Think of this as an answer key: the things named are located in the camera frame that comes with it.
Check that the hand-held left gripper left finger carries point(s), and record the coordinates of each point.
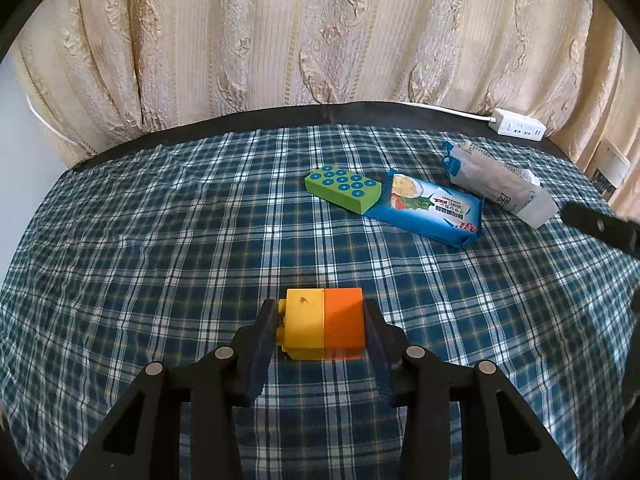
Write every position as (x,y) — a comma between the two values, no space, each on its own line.
(260,350)

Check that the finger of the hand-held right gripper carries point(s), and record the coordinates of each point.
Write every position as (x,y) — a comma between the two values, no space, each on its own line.
(600,225)

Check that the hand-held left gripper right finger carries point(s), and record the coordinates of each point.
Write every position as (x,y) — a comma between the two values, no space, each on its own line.
(380,350)

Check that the orange toy brick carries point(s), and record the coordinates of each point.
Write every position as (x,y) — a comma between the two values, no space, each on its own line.
(345,325)

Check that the yellow toy brick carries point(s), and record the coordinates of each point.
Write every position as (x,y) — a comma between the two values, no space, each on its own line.
(305,325)

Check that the white plastic packet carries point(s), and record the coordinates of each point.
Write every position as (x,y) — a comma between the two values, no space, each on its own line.
(495,180)

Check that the white power strip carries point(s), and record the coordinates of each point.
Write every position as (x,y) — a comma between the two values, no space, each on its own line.
(520,125)

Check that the blue plaid tablecloth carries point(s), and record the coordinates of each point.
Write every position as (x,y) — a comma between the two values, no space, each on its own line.
(150,260)

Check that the blue snack packet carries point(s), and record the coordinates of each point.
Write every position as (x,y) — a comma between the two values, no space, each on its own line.
(430,210)

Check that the green block with blue dots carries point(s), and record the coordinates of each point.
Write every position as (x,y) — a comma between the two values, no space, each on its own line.
(342,187)

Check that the beige patterned curtain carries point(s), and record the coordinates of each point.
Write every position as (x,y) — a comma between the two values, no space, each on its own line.
(300,35)

